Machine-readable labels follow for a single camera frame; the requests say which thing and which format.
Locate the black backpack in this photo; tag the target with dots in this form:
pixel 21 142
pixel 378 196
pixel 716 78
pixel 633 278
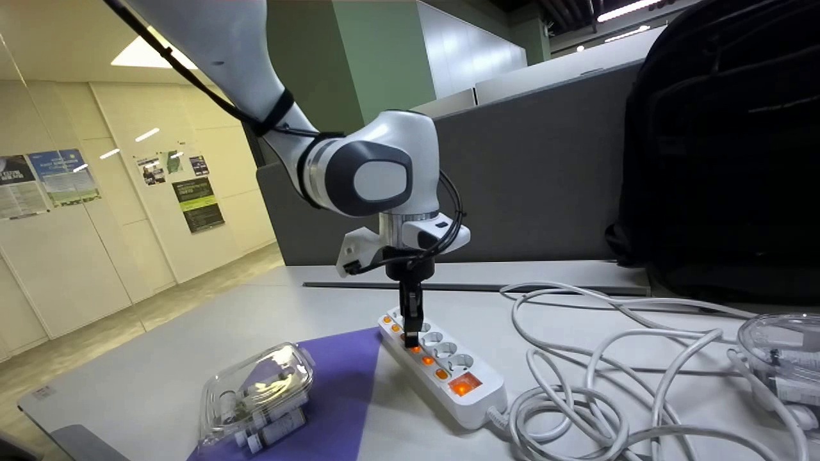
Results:
pixel 725 155

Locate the white multi-socket power strip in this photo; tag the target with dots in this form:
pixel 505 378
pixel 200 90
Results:
pixel 443 366

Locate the green pillar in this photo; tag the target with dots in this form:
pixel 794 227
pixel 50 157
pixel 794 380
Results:
pixel 349 59

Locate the small wall photo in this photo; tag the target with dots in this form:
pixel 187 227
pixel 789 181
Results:
pixel 174 161
pixel 198 164
pixel 151 170

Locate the dark green wall poster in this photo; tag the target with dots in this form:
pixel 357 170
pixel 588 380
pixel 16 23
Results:
pixel 198 206

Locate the clear plastic container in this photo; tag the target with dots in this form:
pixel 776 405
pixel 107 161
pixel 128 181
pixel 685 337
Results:
pixel 256 398

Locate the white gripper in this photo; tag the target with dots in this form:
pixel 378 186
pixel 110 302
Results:
pixel 366 245

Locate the blue wall poster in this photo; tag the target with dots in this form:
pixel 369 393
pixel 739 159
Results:
pixel 65 174

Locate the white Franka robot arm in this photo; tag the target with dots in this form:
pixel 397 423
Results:
pixel 374 170

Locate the gray desk partition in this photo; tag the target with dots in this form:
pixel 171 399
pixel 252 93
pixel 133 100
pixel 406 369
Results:
pixel 528 170

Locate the square ceiling light panel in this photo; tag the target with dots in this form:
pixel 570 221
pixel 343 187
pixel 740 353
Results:
pixel 150 55

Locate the purple mat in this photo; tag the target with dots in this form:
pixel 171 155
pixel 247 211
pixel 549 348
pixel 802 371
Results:
pixel 341 399

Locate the large wall poster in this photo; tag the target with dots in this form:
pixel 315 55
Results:
pixel 19 187

